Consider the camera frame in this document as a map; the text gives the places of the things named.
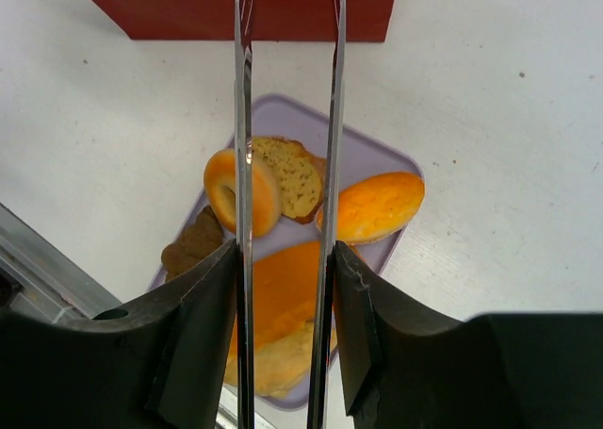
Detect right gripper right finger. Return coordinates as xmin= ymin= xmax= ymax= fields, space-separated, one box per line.
xmin=334 ymin=243 xmax=602 ymax=428

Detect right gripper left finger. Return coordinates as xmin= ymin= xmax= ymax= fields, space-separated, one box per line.
xmin=1 ymin=242 xmax=236 ymax=428

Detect round orange bun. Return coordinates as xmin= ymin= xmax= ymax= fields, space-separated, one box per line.
xmin=337 ymin=172 xmax=425 ymax=245

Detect orange donut bread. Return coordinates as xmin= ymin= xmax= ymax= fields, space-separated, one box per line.
xmin=204 ymin=148 xmax=282 ymax=237

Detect metal tongs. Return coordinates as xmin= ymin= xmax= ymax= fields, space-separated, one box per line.
xmin=234 ymin=0 xmax=347 ymax=428

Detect pale yellow flat bread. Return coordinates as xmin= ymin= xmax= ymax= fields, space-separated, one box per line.
xmin=221 ymin=318 xmax=339 ymax=400

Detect sliced brown bread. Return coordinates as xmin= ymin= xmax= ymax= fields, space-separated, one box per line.
xmin=253 ymin=136 xmax=326 ymax=224

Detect red paper bag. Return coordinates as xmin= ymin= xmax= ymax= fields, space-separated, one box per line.
xmin=91 ymin=0 xmax=395 ymax=42

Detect brown chocolate croissant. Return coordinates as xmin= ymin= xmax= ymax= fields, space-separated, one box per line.
xmin=161 ymin=206 xmax=224 ymax=282

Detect long orange baguette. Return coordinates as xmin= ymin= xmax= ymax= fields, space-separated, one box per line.
xmin=253 ymin=240 xmax=320 ymax=349

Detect aluminium table frame rail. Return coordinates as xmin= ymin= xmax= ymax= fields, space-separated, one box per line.
xmin=1 ymin=206 xmax=121 ymax=324

